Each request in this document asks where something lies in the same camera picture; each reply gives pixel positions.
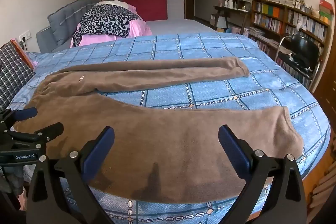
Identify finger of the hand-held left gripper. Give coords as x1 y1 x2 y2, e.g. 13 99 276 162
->
0 107 38 132
4 122 64 149

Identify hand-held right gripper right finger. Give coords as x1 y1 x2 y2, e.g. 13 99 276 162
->
218 125 308 224

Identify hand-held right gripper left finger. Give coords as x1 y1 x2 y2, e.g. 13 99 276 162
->
26 126 124 224

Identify brown fleece pants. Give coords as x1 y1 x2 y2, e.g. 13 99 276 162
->
13 57 305 200

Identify dark plaid pillow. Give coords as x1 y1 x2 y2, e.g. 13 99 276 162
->
0 40 36 111

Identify beige slatted object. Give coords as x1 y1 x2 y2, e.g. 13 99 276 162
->
307 169 336 214

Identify wooden cabinet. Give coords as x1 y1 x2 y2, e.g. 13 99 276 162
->
312 64 336 135

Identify pink blanket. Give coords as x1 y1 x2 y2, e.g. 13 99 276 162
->
70 4 153 47

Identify leopard print cloth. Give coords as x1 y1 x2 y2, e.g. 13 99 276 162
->
72 4 143 47

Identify black chair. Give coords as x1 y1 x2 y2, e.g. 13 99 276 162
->
274 34 322 81

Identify grey bed sheet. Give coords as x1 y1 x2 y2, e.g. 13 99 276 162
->
144 19 218 37

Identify wooden bookshelf with books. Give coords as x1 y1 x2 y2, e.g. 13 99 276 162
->
248 0 332 90

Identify wooden desk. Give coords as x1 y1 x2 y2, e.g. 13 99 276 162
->
210 5 251 30

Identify white cloth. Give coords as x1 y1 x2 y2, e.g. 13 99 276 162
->
95 0 130 9

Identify red box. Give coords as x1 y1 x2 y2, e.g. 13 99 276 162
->
319 0 335 16

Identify blue chain-patterned bedspread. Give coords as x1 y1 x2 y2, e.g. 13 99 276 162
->
7 31 332 224

